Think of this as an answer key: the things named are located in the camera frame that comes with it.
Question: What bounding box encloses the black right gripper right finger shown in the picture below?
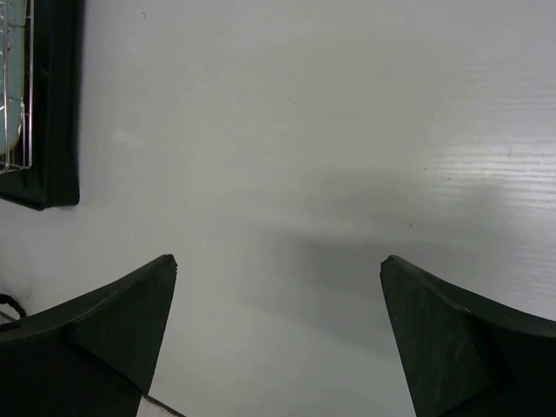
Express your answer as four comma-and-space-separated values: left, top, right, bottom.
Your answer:
380, 255, 555, 416

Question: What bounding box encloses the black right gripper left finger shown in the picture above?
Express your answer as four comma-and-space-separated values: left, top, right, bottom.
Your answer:
1, 255, 177, 416

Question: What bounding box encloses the light green oval plate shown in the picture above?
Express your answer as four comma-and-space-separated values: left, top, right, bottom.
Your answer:
1, 0, 27, 155

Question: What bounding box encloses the black drying mat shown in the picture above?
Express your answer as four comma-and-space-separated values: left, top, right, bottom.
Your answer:
1, 1, 84, 210

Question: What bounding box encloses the metal wire dish rack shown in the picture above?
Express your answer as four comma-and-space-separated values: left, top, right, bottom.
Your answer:
1, 0, 35, 174

